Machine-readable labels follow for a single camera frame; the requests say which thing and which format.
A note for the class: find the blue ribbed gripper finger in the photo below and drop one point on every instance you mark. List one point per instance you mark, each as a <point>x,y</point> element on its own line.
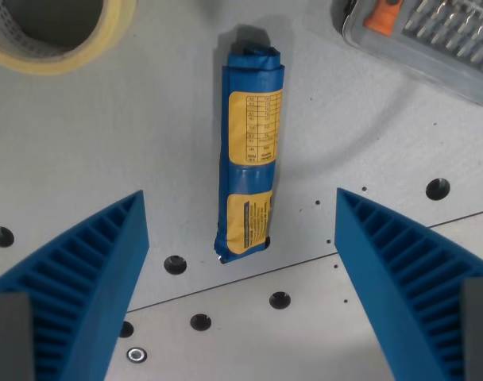
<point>392,270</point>
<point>86,285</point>

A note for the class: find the blue bag with yellow labels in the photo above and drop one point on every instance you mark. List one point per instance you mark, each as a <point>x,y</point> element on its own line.
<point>249,158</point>

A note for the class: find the clear screwdriver bit set case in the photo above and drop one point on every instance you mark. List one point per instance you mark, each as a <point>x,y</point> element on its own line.
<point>424,43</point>

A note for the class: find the yellow masking tape roll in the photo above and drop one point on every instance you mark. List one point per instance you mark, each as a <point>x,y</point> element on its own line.
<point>66,51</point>

